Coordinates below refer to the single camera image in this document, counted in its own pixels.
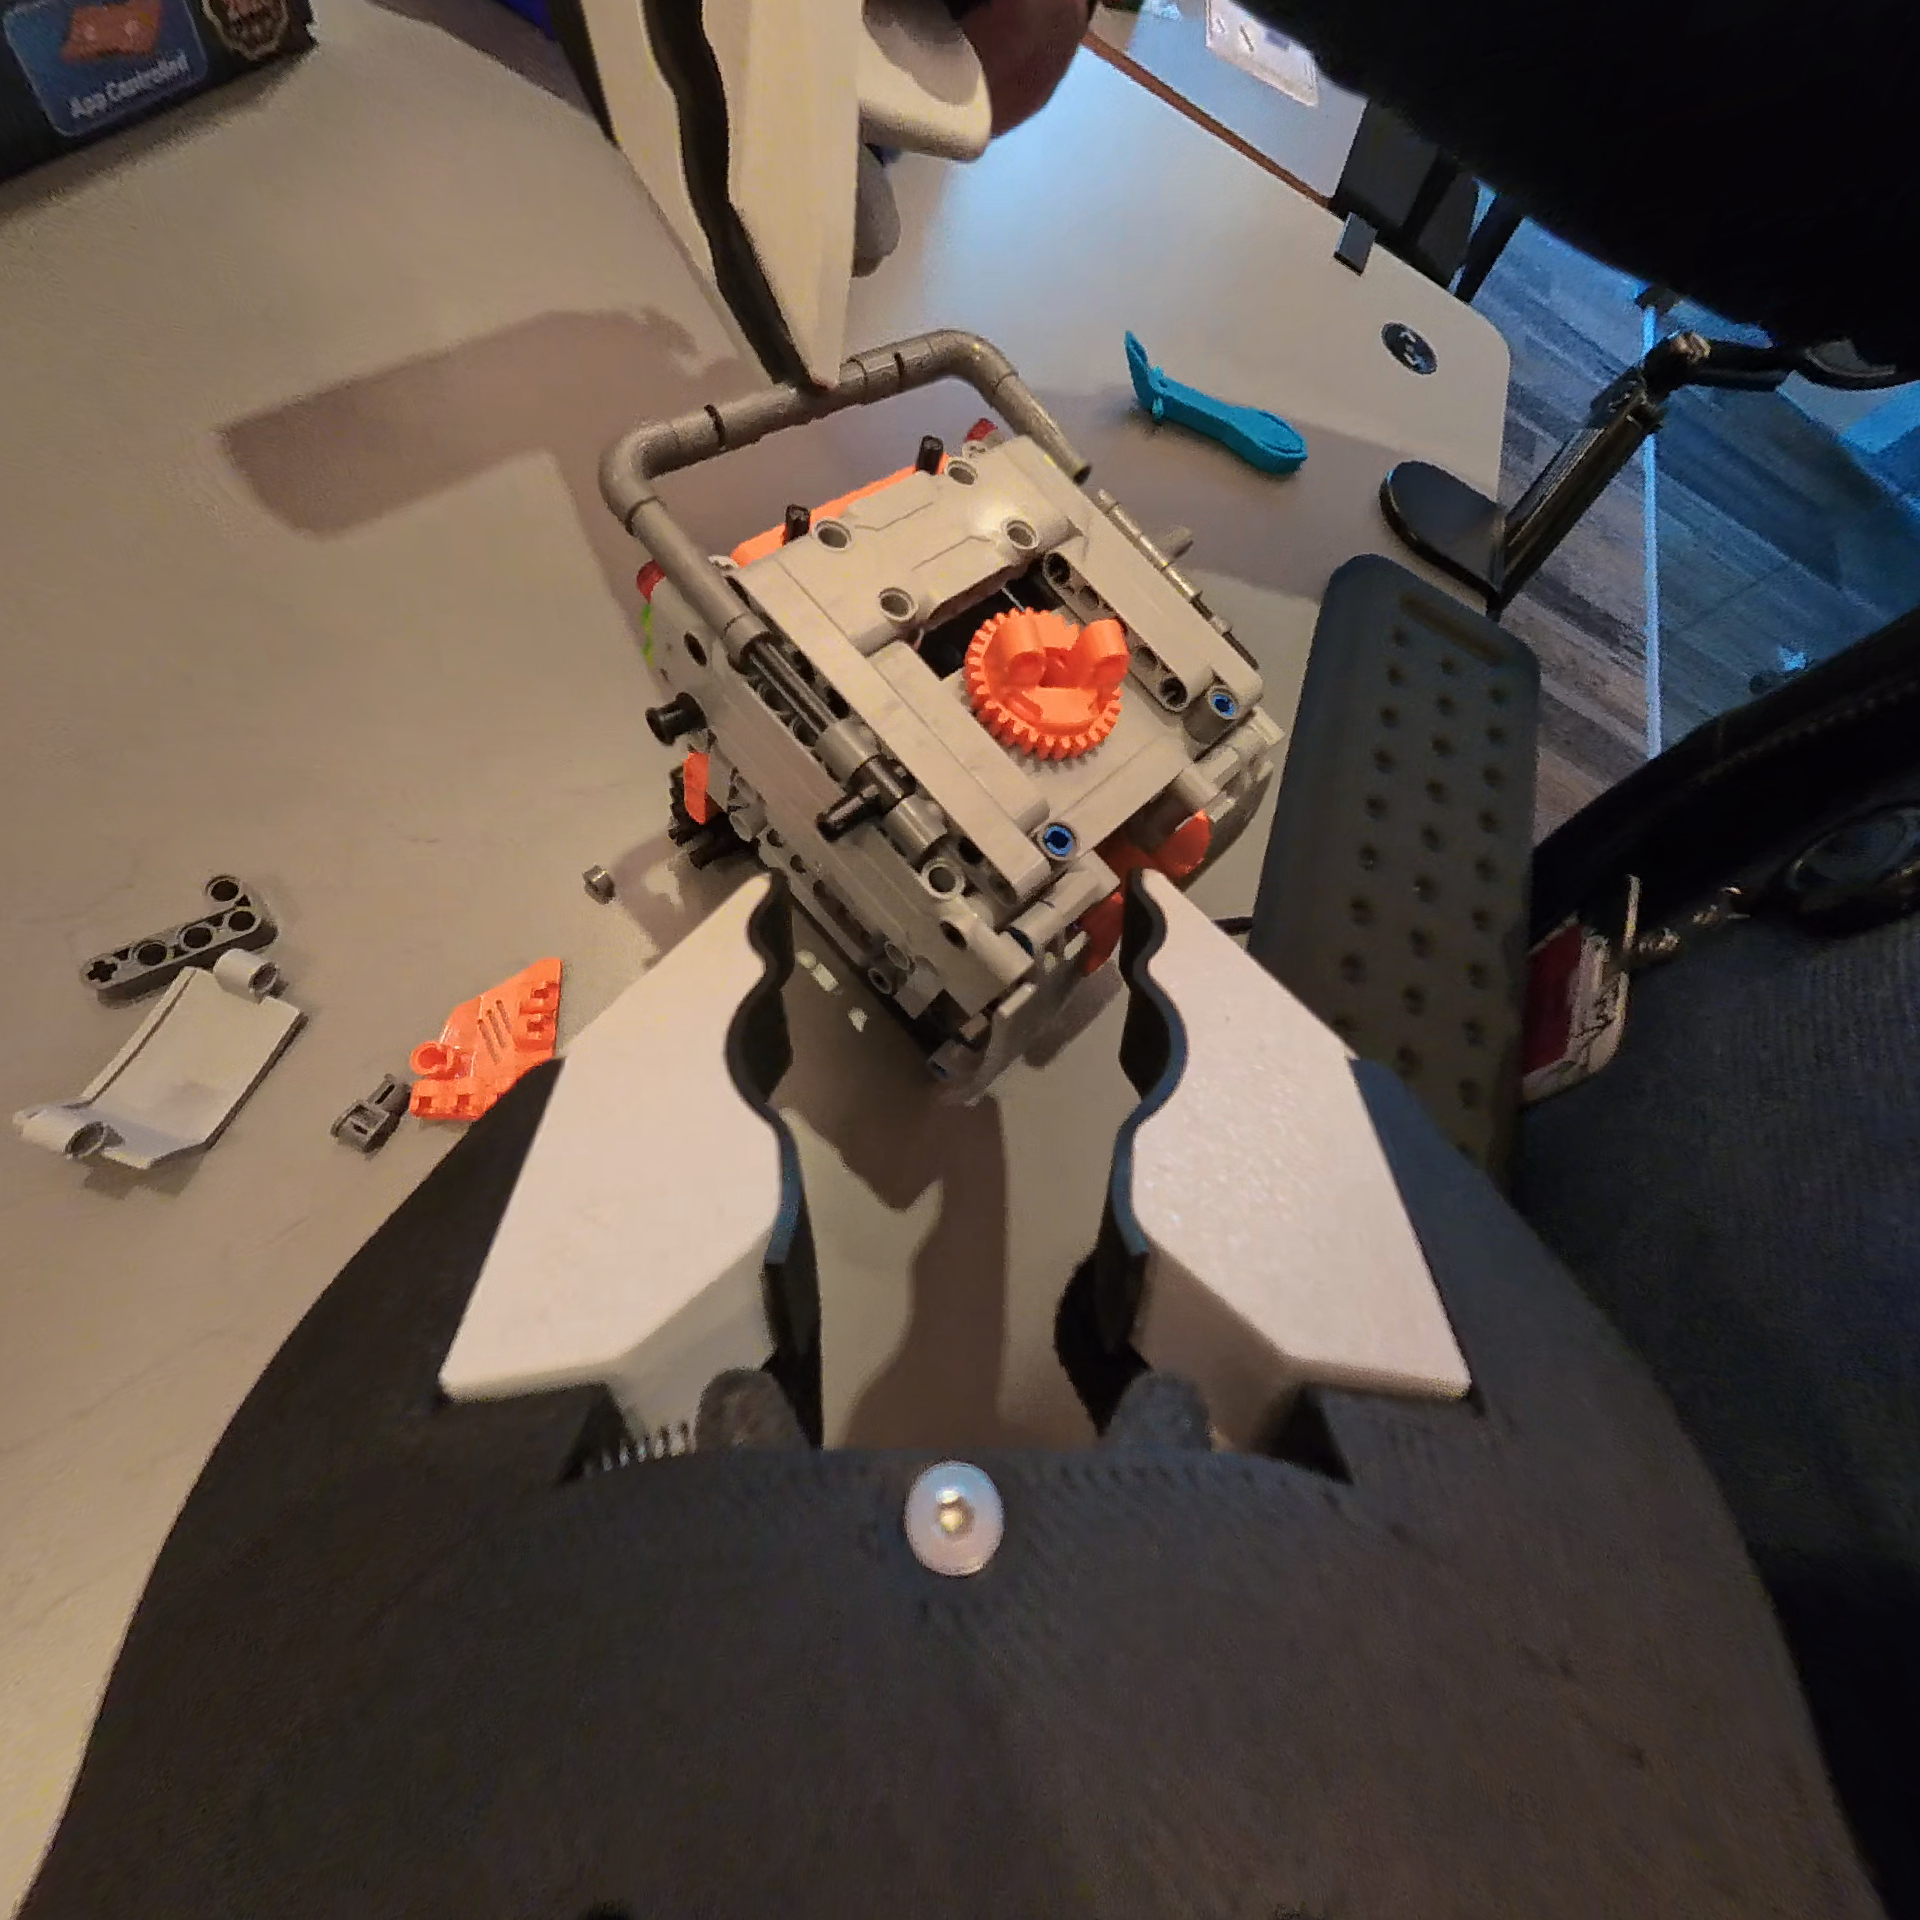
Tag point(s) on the blue plastic toy wrench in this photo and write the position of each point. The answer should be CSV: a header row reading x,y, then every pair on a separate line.
x,y
1215,424

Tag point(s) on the grey bent toy tube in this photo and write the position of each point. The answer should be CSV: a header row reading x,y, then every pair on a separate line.
x,y
914,360

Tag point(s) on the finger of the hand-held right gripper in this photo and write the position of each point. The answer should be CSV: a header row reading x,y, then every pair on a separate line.
x,y
794,151
630,91

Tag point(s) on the printed instruction sheet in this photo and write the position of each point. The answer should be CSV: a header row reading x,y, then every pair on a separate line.
x,y
1260,44

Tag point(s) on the grey orange toy block model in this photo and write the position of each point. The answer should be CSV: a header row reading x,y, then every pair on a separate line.
x,y
901,675

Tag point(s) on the dark perforated pad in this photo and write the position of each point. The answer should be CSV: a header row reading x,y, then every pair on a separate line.
x,y
1394,840

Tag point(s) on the dark printed toy kit box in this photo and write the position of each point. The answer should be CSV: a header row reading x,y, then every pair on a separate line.
x,y
134,74

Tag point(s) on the orange toy panel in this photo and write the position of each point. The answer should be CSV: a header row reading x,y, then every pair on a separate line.
x,y
488,1042

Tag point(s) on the person's right hand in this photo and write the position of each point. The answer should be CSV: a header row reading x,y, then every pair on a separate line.
x,y
1028,61

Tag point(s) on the dark grey holed toy beam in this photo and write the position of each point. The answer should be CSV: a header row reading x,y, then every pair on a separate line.
x,y
173,949

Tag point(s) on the black office chair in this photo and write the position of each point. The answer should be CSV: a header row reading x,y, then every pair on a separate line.
x,y
1394,180

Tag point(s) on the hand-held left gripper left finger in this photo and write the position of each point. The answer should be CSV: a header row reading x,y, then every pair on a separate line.
x,y
630,1200

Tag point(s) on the light grey curved toy panel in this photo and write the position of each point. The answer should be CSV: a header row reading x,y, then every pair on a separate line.
x,y
181,1065

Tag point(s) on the person's right forearm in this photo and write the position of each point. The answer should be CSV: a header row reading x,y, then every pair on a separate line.
x,y
1650,121

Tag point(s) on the wood-edged side table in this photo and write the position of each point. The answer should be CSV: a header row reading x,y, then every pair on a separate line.
x,y
1171,104

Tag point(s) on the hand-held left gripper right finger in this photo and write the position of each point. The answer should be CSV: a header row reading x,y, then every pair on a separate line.
x,y
1274,1200

